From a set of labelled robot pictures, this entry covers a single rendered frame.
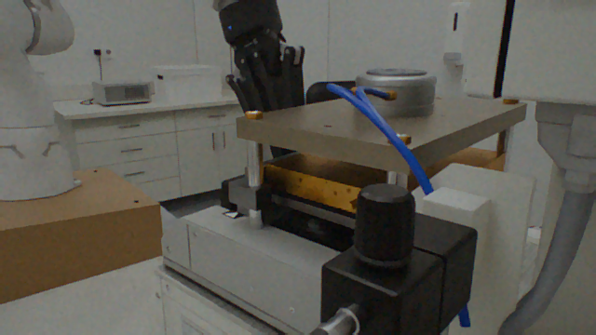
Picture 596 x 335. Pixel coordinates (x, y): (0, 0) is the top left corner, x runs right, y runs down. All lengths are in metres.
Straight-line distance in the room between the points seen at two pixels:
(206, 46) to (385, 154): 3.44
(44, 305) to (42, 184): 0.26
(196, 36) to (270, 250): 3.35
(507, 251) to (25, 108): 0.89
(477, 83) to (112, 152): 2.77
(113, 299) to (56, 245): 0.14
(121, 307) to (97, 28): 2.79
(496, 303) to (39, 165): 0.89
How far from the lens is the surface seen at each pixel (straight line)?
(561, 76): 0.25
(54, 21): 1.06
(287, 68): 0.53
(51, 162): 1.04
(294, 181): 0.43
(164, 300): 0.55
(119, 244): 0.92
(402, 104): 0.43
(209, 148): 3.17
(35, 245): 0.89
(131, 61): 3.51
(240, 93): 0.60
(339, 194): 0.39
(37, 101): 1.02
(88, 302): 0.86
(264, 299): 0.42
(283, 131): 0.38
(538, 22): 0.25
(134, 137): 2.97
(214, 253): 0.45
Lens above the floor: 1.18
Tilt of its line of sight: 17 degrees down
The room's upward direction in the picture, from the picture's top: straight up
